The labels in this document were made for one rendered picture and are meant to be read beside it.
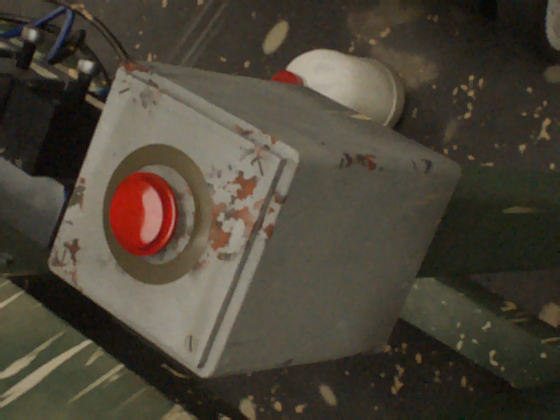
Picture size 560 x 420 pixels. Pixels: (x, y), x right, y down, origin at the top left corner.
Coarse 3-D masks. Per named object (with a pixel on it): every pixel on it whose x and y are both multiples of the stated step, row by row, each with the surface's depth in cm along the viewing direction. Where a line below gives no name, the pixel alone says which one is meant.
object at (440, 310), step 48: (48, 48) 178; (48, 288) 149; (432, 288) 138; (480, 288) 142; (96, 336) 154; (432, 336) 138; (480, 336) 135; (528, 336) 132; (192, 384) 151; (528, 384) 132
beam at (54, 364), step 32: (0, 288) 87; (0, 320) 84; (32, 320) 84; (64, 320) 85; (0, 352) 82; (32, 352) 82; (64, 352) 82; (96, 352) 82; (0, 384) 80; (32, 384) 80; (64, 384) 80; (96, 384) 80; (128, 384) 80; (0, 416) 78; (32, 416) 78; (64, 416) 78; (96, 416) 78; (128, 416) 78; (160, 416) 78; (192, 416) 78
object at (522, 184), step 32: (480, 192) 84; (512, 192) 89; (544, 192) 94; (448, 224) 82; (480, 224) 85; (512, 224) 89; (544, 224) 94; (448, 256) 84; (480, 256) 88; (512, 256) 92; (544, 256) 96
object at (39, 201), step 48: (48, 0) 115; (0, 48) 103; (0, 96) 96; (48, 96) 93; (96, 96) 99; (0, 144) 94; (48, 144) 92; (0, 192) 97; (48, 192) 95; (0, 240) 93; (48, 240) 94
